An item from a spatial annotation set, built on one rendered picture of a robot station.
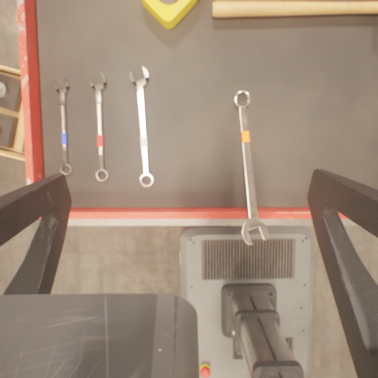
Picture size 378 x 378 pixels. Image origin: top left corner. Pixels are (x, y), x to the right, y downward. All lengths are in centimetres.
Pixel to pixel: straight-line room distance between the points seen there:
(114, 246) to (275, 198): 109
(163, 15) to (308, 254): 104
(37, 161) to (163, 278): 110
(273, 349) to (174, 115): 72
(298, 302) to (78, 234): 99
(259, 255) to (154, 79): 89
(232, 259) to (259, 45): 88
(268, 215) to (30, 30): 50
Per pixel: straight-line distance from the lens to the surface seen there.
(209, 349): 147
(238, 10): 63
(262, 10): 63
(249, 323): 118
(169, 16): 61
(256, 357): 103
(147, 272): 162
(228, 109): 61
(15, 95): 152
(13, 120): 152
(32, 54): 66
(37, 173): 63
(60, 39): 67
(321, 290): 176
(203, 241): 129
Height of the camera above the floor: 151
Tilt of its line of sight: 84 degrees down
